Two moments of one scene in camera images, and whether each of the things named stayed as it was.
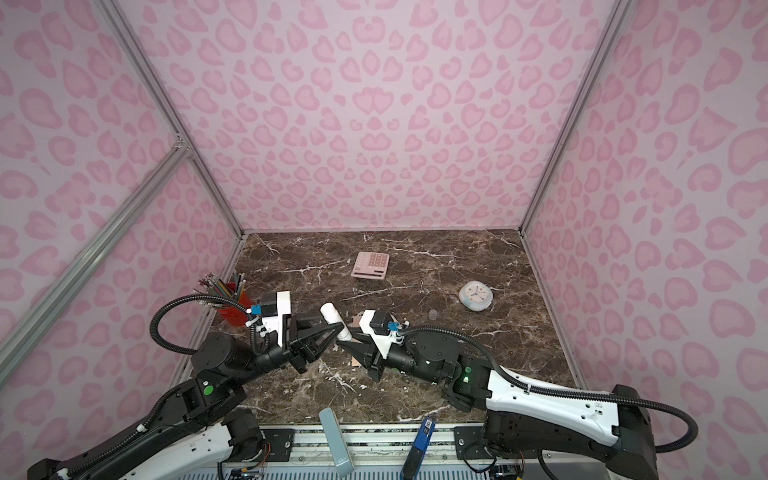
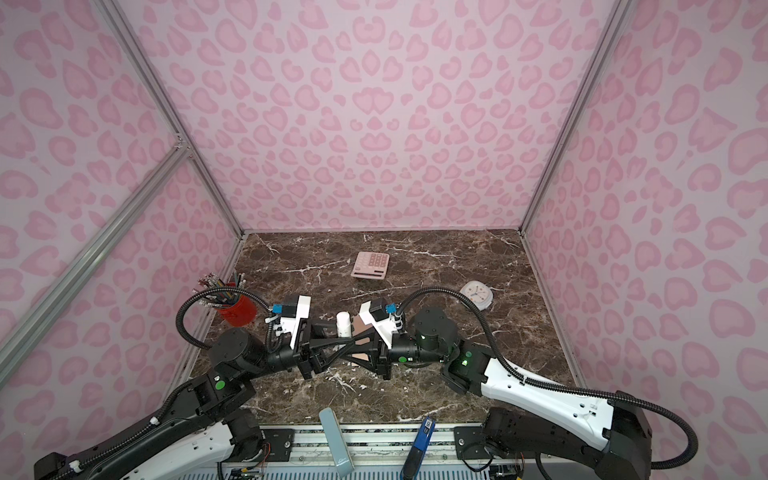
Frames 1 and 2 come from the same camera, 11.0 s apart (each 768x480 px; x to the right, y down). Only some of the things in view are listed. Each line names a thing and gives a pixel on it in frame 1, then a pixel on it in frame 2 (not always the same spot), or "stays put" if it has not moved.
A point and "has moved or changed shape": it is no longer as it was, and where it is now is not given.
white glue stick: (333, 316) has moved or changed shape
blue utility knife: (413, 464) stays put
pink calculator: (371, 265) stays put
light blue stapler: (343, 462) stays put
